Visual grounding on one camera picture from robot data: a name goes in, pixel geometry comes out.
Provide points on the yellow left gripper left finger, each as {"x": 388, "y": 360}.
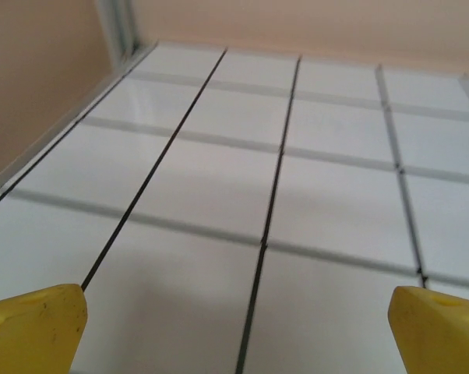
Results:
{"x": 32, "y": 331}

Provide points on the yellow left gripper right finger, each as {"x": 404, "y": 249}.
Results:
{"x": 441, "y": 335}

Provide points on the aluminium side edge strip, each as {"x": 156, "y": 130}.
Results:
{"x": 43, "y": 149}

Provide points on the aluminium corner post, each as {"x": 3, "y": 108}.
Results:
{"x": 121, "y": 31}

